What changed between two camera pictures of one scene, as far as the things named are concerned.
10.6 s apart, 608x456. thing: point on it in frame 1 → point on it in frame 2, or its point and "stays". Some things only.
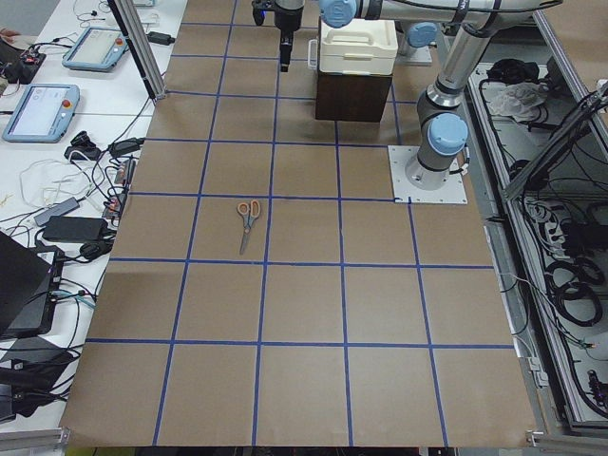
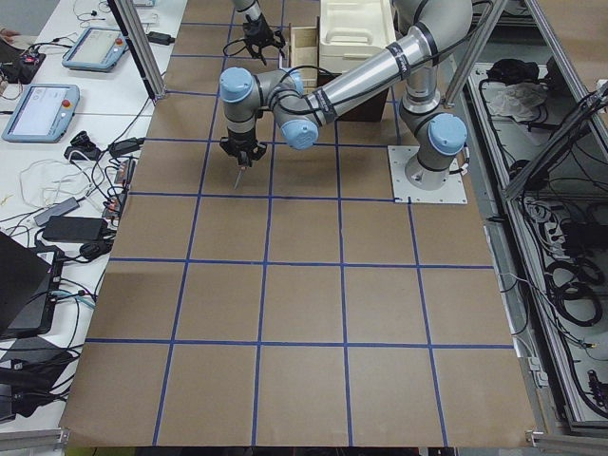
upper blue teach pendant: (99, 49) stays
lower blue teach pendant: (46, 114) stays
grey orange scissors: (249, 214) → (239, 177)
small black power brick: (160, 38) stays
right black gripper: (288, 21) → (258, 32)
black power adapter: (83, 229) stays
